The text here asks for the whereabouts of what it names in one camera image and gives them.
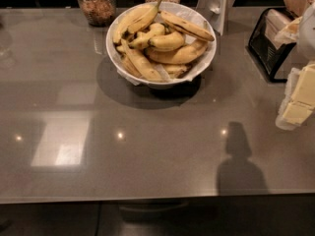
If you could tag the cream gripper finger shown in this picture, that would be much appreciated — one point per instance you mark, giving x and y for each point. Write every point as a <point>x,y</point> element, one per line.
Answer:
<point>292,115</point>
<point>300,85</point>

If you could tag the spotted banana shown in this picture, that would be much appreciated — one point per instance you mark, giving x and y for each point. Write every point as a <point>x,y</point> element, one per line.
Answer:
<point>186,26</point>

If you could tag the long curved right banana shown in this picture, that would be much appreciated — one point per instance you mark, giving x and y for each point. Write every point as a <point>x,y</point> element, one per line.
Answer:
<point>182,55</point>

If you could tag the banana at bowl bottom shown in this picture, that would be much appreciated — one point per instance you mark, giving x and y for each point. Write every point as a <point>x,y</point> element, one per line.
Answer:
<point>176,70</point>

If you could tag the short centre banana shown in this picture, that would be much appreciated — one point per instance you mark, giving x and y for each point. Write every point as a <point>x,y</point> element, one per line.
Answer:
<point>167,42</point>

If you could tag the white paper bowl liner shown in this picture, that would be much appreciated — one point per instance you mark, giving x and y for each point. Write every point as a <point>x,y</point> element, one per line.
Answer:
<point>164,72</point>

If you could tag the long lower left banana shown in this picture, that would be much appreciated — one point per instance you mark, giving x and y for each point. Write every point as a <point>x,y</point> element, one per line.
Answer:
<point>141,63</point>

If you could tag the small curved centre banana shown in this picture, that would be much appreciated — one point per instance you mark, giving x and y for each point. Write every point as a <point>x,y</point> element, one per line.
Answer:
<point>142,40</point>

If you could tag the banana with long stem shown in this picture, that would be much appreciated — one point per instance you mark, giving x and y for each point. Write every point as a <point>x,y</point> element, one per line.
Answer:
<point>145,20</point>

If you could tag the large banana top left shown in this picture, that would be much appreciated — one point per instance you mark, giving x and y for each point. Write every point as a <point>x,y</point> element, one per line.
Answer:
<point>127,19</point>

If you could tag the white bowl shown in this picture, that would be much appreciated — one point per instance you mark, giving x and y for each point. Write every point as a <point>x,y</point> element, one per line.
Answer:
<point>115,59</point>

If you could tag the white paper stand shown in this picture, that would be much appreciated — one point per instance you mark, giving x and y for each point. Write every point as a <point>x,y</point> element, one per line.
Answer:
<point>216,12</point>

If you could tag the glass jar with granola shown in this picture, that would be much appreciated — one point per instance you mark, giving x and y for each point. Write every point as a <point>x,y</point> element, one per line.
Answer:
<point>99,13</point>

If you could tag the black wire napkin holder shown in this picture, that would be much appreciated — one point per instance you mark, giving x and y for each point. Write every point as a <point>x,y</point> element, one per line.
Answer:
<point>268,54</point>

